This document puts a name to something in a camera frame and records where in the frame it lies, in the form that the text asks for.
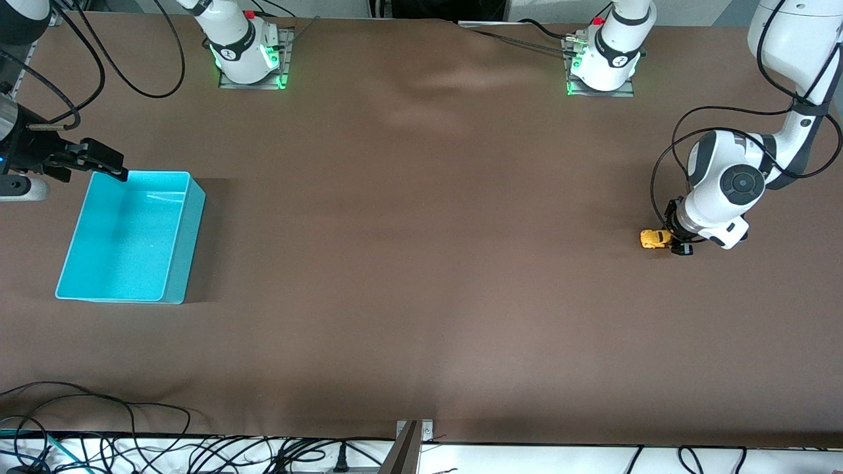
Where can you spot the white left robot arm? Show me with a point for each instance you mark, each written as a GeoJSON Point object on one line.
{"type": "Point", "coordinates": [724, 187]}

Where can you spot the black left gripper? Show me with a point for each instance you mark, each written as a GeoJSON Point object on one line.
{"type": "Point", "coordinates": [673, 214]}

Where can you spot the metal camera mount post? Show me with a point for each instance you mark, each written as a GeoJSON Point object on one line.
{"type": "Point", "coordinates": [405, 454]}

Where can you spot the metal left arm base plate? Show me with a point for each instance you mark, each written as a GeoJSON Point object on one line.
{"type": "Point", "coordinates": [599, 93]}

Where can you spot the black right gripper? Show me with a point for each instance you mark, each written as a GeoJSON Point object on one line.
{"type": "Point", "coordinates": [29, 146]}

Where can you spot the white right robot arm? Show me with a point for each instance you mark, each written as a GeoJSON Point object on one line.
{"type": "Point", "coordinates": [237, 46]}

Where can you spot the brown table cover cloth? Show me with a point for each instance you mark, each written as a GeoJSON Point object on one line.
{"type": "Point", "coordinates": [421, 263]}

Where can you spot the yellow beetle toy car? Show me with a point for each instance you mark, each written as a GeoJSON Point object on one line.
{"type": "Point", "coordinates": [653, 238]}

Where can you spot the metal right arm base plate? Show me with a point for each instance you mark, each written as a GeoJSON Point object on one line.
{"type": "Point", "coordinates": [253, 85]}

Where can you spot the black power plug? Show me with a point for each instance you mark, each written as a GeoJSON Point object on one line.
{"type": "Point", "coordinates": [341, 461]}

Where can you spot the turquoise plastic bin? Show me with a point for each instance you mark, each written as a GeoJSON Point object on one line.
{"type": "Point", "coordinates": [125, 243]}

